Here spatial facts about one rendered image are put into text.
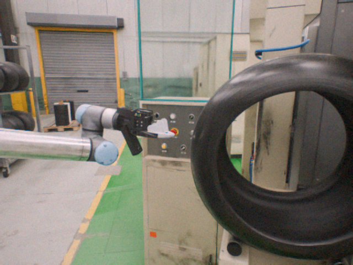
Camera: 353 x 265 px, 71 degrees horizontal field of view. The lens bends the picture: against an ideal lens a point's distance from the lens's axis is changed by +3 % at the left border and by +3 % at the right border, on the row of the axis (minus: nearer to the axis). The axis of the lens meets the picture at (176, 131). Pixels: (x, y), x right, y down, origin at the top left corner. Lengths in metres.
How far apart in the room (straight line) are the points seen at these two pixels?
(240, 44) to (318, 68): 3.59
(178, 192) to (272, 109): 0.84
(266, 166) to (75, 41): 9.53
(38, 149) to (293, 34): 0.92
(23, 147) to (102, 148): 0.20
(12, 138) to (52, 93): 9.75
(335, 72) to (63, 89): 9.97
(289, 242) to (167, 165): 0.96
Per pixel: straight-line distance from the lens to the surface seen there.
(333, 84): 0.66
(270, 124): 1.05
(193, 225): 1.69
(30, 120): 4.96
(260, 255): 1.00
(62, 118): 7.03
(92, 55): 10.00
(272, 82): 0.64
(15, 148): 0.75
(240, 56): 4.20
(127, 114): 0.84
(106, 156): 0.78
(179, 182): 1.56
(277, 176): 1.12
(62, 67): 10.30
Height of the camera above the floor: 1.41
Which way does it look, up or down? 13 degrees down
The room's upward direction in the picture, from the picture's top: straight up
